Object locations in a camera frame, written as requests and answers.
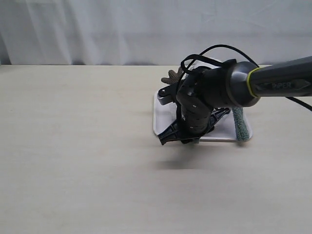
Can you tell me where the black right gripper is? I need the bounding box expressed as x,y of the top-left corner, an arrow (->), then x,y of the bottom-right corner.
157,92 -> 230,145

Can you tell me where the grey-green knitted scarf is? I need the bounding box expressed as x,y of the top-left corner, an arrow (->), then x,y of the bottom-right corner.
181,106 -> 251,146

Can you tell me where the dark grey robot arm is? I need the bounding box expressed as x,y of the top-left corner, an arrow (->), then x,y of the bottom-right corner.
158,54 -> 312,144

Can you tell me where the white plush snowman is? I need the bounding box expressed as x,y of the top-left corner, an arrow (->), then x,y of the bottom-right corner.
160,58 -> 222,85

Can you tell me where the white rectangular tray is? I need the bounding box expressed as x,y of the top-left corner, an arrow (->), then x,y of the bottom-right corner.
153,92 -> 239,142

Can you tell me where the white background curtain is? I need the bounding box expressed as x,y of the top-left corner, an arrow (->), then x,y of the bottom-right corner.
0,0 -> 312,65

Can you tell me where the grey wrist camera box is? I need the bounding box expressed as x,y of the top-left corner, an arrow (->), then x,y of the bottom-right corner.
157,83 -> 180,106

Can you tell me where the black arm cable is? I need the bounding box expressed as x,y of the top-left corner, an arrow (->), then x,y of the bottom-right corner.
179,43 -> 312,109

